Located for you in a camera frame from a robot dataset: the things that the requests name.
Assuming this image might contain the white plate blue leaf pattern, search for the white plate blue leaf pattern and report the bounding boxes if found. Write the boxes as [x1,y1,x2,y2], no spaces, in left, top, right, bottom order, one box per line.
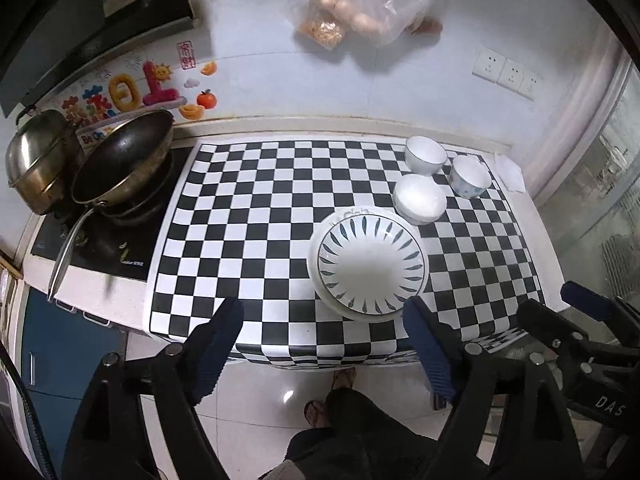
[316,213,428,309]

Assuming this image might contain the white plate grey flower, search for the white plate grey flower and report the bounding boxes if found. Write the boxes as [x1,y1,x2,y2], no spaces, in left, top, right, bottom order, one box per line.
[307,206,430,322]

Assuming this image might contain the white bowl blue dots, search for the white bowl blue dots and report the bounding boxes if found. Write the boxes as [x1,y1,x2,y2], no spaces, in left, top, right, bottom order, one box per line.
[448,155,491,198]

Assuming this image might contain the plain white bowl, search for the plain white bowl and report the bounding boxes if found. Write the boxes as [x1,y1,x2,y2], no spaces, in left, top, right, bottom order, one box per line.
[393,174,447,226]

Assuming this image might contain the white bowl dark rim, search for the white bowl dark rim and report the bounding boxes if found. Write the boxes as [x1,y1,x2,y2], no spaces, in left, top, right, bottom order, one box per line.
[405,136,448,176]

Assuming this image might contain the glass sliding door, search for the glass sliding door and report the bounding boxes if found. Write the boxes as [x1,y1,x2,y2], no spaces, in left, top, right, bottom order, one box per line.
[539,61,639,307]

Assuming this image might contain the person's feet in sandals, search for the person's feet in sandals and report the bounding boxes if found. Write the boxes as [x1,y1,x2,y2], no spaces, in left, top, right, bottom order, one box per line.
[304,367,357,429]

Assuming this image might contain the black induction cooktop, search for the black induction cooktop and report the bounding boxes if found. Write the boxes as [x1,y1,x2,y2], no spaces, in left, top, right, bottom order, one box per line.
[30,146,194,282]

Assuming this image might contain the crumpled white tissue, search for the crumpled white tissue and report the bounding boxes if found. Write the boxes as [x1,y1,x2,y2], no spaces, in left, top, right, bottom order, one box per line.
[495,153,526,193]

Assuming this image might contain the blue cabinet door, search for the blue cabinet door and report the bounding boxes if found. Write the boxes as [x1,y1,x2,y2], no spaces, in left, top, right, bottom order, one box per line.
[21,288,126,471]

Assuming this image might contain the black frying pan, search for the black frying pan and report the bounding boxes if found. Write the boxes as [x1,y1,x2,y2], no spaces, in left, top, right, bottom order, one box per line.
[47,110,174,301]

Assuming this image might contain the stainless steel steamer pot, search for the stainless steel steamer pot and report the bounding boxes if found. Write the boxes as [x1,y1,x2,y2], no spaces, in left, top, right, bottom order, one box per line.
[6,110,85,216]

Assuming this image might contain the small bag red contents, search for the small bag red contents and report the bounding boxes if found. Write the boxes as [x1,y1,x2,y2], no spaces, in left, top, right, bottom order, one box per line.
[406,16,442,35]

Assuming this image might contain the black range hood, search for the black range hood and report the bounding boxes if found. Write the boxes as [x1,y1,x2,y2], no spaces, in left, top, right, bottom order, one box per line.
[1,0,194,115]

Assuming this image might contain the colourful wall sticker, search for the colourful wall sticker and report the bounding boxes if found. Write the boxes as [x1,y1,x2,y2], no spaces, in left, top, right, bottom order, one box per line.
[49,37,218,128]

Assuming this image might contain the white triple wall socket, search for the white triple wall socket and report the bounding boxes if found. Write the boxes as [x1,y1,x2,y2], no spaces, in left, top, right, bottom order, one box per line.
[472,47,544,101]

